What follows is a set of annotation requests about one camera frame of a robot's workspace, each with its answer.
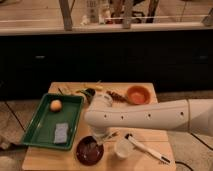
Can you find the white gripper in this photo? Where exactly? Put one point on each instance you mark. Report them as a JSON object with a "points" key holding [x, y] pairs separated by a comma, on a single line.
{"points": [[99, 134]]}

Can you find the silver fork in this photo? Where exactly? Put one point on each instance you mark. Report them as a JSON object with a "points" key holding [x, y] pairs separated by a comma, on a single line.
{"points": [[109, 137]]}

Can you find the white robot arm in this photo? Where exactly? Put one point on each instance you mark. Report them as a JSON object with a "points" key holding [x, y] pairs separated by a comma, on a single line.
{"points": [[188, 115]]}

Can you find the dark purple bowl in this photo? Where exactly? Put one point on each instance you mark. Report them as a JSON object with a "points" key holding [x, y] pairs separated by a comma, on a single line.
{"points": [[88, 152]]}

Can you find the orange bowl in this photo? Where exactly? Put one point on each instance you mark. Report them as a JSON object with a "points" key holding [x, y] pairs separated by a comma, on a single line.
{"points": [[138, 95]]}

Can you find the clear plastic cup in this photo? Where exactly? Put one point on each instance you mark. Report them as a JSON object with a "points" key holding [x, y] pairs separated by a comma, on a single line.
{"points": [[123, 149]]}

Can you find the grey blue sponge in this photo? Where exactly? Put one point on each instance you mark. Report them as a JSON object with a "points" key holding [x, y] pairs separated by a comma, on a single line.
{"points": [[61, 133]]}

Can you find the brown toy item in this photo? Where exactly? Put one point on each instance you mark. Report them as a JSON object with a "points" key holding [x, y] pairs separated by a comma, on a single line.
{"points": [[115, 96]]}

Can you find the green and yellow toy vegetables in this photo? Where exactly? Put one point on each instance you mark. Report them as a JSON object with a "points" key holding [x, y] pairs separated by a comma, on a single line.
{"points": [[90, 89]]}

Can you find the green plastic tray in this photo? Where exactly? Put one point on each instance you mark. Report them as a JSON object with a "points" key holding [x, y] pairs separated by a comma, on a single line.
{"points": [[41, 129]]}

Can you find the yellow round fruit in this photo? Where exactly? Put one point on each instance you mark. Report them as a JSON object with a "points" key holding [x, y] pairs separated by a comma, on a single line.
{"points": [[55, 105]]}

